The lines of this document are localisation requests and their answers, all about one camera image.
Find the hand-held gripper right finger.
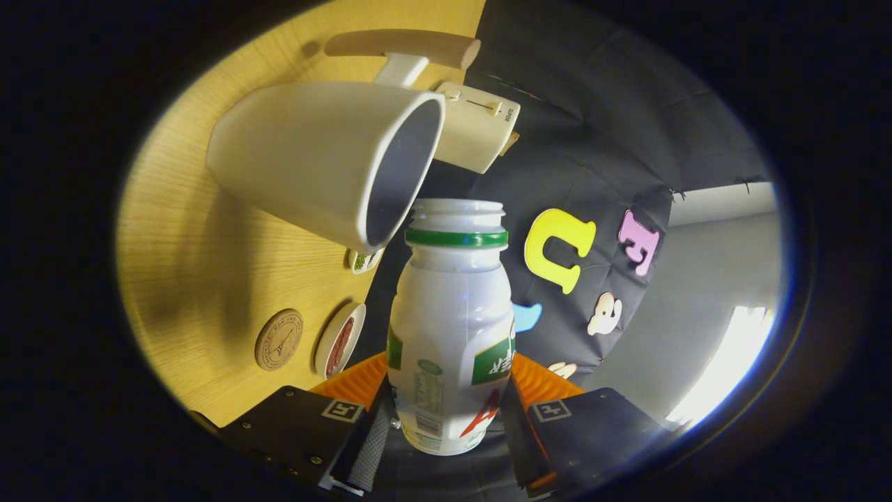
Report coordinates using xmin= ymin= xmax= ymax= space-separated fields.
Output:
xmin=502 ymin=352 xmax=698 ymax=499

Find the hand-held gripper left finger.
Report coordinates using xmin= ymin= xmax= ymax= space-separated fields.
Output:
xmin=220 ymin=351 xmax=395 ymax=497

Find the round cork coaster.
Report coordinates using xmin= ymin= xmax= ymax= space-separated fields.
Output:
xmin=254 ymin=309 xmax=304 ymax=372

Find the white juice bottle green label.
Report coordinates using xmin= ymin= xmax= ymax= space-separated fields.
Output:
xmin=387 ymin=199 xmax=516 ymax=456

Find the white cup with wooden handle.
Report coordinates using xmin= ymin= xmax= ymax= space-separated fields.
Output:
xmin=206 ymin=29 xmax=482 ymax=254

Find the white round plate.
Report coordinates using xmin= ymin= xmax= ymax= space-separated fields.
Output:
xmin=314 ymin=301 xmax=367 ymax=380

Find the red meat slice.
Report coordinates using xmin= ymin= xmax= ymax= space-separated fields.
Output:
xmin=326 ymin=317 xmax=355 ymax=376

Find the white divided dish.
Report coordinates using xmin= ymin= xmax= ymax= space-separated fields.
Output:
xmin=347 ymin=245 xmax=385 ymax=275

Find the wooden table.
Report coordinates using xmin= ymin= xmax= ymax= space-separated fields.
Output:
xmin=115 ymin=0 xmax=487 ymax=427

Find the black backdrop cloth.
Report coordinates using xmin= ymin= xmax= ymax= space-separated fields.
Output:
xmin=362 ymin=0 xmax=774 ymax=391

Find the cream toaster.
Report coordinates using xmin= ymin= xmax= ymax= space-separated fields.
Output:
xmin=432 ymin=82 xmax=522 ymax=175

